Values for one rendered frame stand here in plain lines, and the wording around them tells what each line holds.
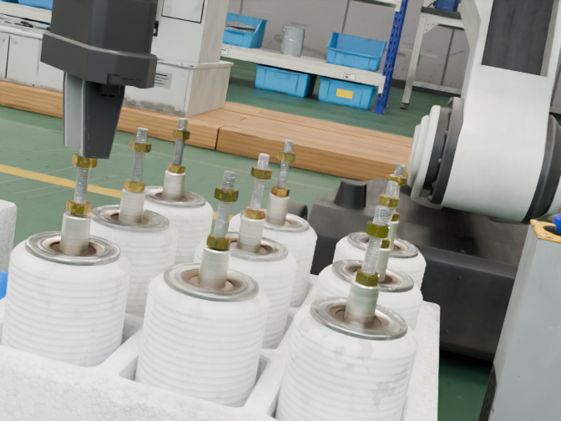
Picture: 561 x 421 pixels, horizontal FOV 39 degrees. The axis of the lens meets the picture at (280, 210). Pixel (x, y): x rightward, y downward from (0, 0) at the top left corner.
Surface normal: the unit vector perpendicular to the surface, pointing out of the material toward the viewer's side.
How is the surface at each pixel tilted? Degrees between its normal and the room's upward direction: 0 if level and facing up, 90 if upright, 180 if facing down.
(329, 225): 46
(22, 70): 90
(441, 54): 90
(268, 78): 92
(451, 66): 90
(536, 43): 65
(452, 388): 0
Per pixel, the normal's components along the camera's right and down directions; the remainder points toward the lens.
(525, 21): -0.08, -0.22
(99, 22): 0.18, 0.26
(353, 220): 0.00, -0.54
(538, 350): -0.21, 0.19
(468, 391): 0.18, -0.96
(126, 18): 0.58, 0.29
